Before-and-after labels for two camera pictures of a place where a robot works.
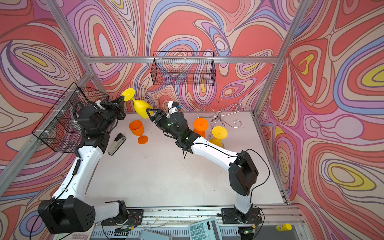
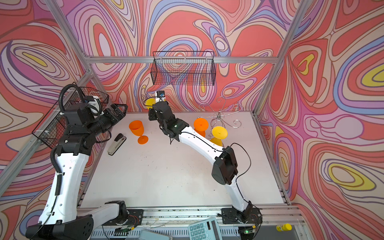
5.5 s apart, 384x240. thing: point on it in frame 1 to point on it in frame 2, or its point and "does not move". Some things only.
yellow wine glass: x=140 y=107 to x=149 y=102
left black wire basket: x=59 y=127 does not move
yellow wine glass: x=218 y=133 does not move
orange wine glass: x=137 y=128 does not move
